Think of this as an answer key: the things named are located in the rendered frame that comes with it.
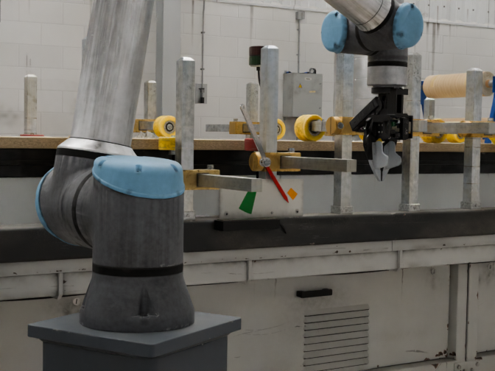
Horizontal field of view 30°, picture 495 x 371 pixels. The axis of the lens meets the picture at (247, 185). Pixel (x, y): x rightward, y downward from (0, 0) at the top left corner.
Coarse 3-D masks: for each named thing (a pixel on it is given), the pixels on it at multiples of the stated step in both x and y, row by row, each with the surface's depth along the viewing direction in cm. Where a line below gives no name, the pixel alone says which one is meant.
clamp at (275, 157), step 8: (256, 152) 242; (264, 152) 241; (272, 152) 243; (280, 152) 244; (288, 152) 245; (296, 152) 247; (256, 160) 241; (272, 160) 243; (280, 160) 244; (256, 168) 241; (264, 168) 242; (272, 168) 243; (280, 168) 244
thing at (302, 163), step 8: (288, 160) 241; (296, 160) 238; (304, 160) 235; (312, 160) 232; (320, 160) 229; (328, 160) 226; (336, 160) 224; (344, 160) 221; (352, 160) 221; (288, 168) 241; (296, 168) 238; (304, 168) 235; (312, 168) 232; (320, 168) 229; (328, 168) 226; (336, 168) 224; (344, 168) 221; (352, 168) 221
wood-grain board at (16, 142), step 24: (0, 144) 225; (24, 144) 228; (48, 144) 231; (144, 144) 245; (216, 144) 257; (240, 144) 261; (288, 144) 269; (312, 144) 274; (360, 144) 283; (432, 144) 299; (456, 144) 305
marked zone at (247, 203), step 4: (248, 192) 239; (252, 192) 240; (248, 196) 239; (252, 196) 240; (244, 200) 239; (248, 200) 239; (252, 200) 240; (244, 204) 239; (248, 204) 239; (252, 204) 240; (240, 208) 238; (244, 208) 239; (248, 208) 240; (252, 208) 240; (248, 212) 240
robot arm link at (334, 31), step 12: (336, 12) 197; (324, 24) 201; (336, 24) 197; (348, 24) 196; (324, 36) 201; (336, 36) 197; (348, 36) 196; (336, 48) 198; (348, 48) 198; (360, 48) 196
